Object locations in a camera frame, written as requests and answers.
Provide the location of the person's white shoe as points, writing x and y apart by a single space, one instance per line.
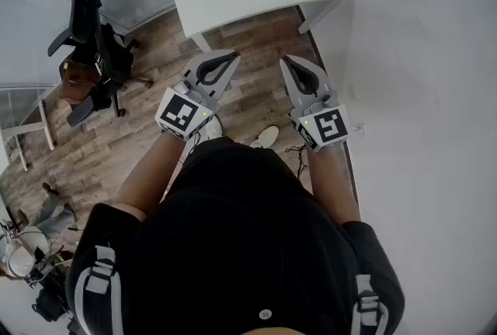
267 137
213 128

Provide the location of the person's right forearm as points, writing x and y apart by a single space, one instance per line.
330 182

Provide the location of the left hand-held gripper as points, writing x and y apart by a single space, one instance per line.
182 114

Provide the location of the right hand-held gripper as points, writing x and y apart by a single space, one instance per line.
324 127

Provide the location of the person's white left shoe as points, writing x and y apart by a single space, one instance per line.
213 128

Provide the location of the black bag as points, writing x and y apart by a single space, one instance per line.
52 300

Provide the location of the black office chair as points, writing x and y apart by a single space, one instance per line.
91 34

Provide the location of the person's black clothed body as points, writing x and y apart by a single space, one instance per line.
240 248

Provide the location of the person's left forearm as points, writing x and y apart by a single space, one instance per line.
155 174

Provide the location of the brown bag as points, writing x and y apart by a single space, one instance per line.
77 81

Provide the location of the person's white right shoe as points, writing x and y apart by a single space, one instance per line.
267 137

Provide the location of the white metal rack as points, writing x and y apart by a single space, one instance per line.
23 131

